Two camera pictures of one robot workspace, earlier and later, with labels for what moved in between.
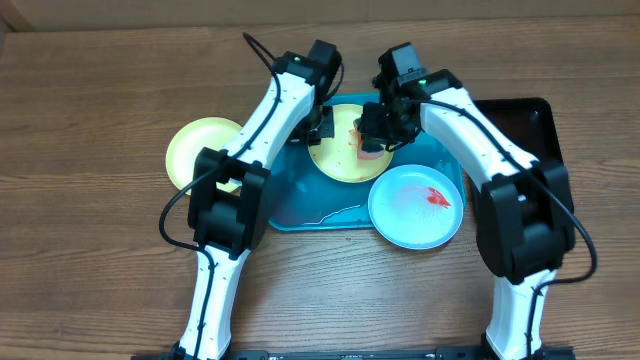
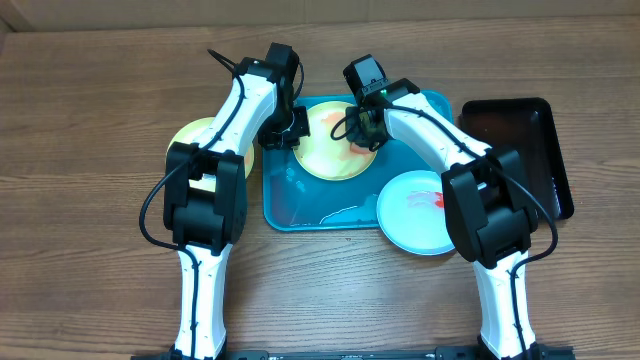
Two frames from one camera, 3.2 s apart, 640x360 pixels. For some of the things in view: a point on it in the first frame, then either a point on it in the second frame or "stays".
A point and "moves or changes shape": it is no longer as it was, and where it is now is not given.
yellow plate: x=336 y=158 moves or changes shape
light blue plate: x=415 y=207 stays
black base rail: x=554 y=353 stays
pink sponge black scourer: x=367 y=151 moves or changes shape
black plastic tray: x=528 y=122 stays
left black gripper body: x=312 y=127 → x=285 y=127
